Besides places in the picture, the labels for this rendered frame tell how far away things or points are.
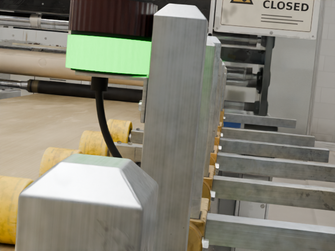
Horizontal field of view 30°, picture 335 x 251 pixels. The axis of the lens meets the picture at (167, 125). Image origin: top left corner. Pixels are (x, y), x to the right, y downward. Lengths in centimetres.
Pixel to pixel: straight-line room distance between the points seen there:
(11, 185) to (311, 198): 46
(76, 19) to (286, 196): 62
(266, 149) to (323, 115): 776
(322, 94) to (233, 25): 632
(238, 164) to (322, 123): 803
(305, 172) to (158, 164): 83
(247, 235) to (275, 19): 228
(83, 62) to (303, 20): 258
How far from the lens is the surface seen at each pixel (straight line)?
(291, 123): 223
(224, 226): 73
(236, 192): 98
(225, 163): 122
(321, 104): 921
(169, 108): 42
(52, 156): 100
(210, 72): 66
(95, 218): 17
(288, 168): 123
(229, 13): 295
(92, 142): 123
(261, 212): 306
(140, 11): 42
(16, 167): 126
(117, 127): 147
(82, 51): 42
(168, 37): 42
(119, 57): 41
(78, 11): 42
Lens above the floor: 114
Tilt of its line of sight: 6 degrees down
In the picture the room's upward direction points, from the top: 5 degrees clockwise
